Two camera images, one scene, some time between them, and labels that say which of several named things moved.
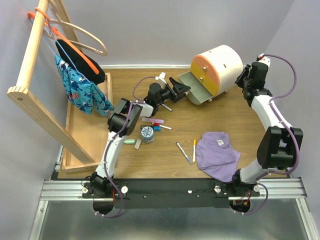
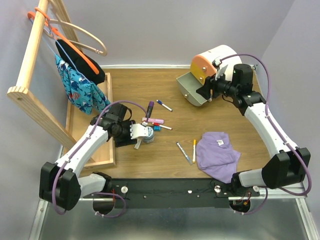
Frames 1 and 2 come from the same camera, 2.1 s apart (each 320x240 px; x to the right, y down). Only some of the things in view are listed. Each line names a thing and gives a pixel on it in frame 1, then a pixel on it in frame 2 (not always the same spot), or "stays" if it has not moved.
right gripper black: x=245 y=71 to x=210 y=83
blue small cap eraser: x=156 y=128 stays
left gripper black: x=179 y=88 to x=126 y=141
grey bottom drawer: x=198 y=93 stays
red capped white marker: x=156 y=124 stays
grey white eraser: x=138 y=143 stays
